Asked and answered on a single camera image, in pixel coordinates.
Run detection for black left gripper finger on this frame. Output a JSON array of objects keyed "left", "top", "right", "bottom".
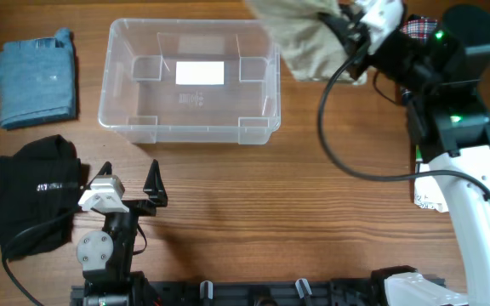
[
  {"left": 143, "top": 159, "right": 168, "bottom": 207},
  {"left": 96, "top": 161, "right": 112, "bottom": 177}
]

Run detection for cream cloth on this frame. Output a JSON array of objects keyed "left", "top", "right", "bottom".
[{"left": 248, "top": 0, "right": 348, "bottom": 82}]

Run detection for plaid shirt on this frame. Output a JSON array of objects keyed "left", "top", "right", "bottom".
[{"left": 401, "top": 14, "right": 438, "bottom": 43}]

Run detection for white shirt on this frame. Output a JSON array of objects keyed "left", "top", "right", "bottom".
[{"left": 413, "top": 147, "right": 448, "bottom": 213}]

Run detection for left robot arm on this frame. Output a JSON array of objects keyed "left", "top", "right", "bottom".
[{"left": 70, "top": 160, "right": 168, "bottom": 306}]

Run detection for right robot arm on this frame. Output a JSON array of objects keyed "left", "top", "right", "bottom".
[{"left": 249, "top": 1, "right": 490, "bottom": 305}]

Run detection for folded black garment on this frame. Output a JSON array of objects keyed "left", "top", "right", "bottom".
[{"left": 0, "top": 134, "right": 82, "bottom": 260}]

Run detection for clear plastic storage bin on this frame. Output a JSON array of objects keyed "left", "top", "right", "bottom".
[{"left": 98, "top": 19, "right": 282, "bottom": 145}]

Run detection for folded blue denim jeans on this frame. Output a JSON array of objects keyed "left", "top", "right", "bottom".
[{"left": 0, "top": 28, "right": 77, "bottom": 130}]

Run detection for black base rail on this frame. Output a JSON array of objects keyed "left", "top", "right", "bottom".
[{"left": 69, "top": 278, "right": 446, "bottom": 306}]

